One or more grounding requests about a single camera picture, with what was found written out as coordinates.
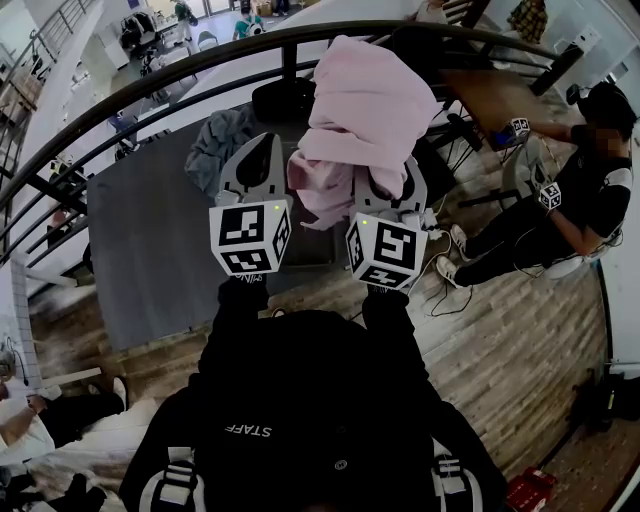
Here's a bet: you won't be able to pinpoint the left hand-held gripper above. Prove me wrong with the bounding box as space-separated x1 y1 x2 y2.
208 132 293 275

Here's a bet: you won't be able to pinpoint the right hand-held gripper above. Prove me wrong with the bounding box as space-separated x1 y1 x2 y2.
345 157 430 291

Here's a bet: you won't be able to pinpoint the grey-green clothes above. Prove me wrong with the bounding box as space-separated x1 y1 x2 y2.
183 106 262 195

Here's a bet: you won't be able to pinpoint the grey plastic basket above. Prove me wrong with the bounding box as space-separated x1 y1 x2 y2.
251 79 362 270

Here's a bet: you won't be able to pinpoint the pink clothes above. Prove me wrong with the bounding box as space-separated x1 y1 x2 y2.
286 33 445 232

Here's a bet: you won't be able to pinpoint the person's left forearm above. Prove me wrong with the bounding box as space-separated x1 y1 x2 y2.
216 272 272 334

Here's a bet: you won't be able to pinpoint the person's right forearm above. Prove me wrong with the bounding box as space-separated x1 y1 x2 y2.
359 283 427 364

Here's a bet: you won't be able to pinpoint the dark red printed packet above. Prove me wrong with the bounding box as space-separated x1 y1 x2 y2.
503 466 558 512

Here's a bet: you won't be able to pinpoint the black office chair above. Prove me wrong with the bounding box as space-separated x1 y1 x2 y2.
391 24 485 201

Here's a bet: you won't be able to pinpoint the person's black jacket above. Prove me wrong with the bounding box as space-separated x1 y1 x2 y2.
119 308 509 512

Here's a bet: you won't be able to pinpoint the white tiled table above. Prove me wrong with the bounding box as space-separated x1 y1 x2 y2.
0 258 103 397

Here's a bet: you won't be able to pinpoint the black bag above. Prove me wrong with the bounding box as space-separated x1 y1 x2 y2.
568 368 640 437

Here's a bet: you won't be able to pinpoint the white cable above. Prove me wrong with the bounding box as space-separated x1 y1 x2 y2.
418 227 453 284

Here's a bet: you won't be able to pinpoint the black cable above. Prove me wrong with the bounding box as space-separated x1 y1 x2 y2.
428 277 475 320

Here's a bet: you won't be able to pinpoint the person's right shoulder strap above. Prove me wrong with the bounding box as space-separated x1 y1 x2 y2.
431 439 485 512

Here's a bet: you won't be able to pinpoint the person's shoulder strap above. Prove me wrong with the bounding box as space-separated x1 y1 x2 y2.
136 446 207 512
431 439 485 512

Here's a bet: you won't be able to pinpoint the person's left shoulder strap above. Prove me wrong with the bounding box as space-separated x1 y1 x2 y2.
136 446 207 512

